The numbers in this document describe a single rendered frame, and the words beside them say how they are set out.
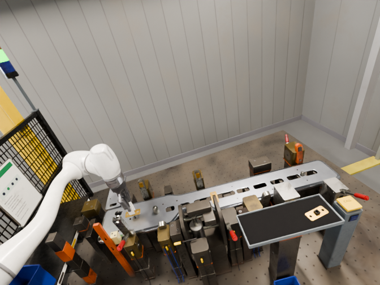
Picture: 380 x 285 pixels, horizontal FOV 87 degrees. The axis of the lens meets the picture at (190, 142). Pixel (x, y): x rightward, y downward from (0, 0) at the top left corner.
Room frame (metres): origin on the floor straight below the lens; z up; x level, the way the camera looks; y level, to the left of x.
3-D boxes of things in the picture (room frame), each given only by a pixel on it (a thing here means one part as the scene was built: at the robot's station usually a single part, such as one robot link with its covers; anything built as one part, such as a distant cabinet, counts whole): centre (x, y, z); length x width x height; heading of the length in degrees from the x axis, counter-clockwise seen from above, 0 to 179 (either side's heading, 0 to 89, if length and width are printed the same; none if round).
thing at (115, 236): (0.65, 0.48, 0.88); 0.04 x 0.04 x 0.37; 2
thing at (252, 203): (0.63, -0.23, 0.89); 0.12 x 0.08 x 0.38; 2
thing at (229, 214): (0.58, -0.11, 0.89); 0.12 x 0.07 x 0.38; 2
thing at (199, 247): (0.48, 0.06, 0.89); 0.09 x 0.08 x 0.38; 2
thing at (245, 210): (0.58, -0.17, 0.90); 0.05 x 0.05 x 0.40; 2
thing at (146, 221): (0.80, -0.09, 1.00); 1.38 x 0.22 x 0.02; 92
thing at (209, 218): (0.59, 0.03, 0.94); 0.18 x 0.13 x 0.49; 92
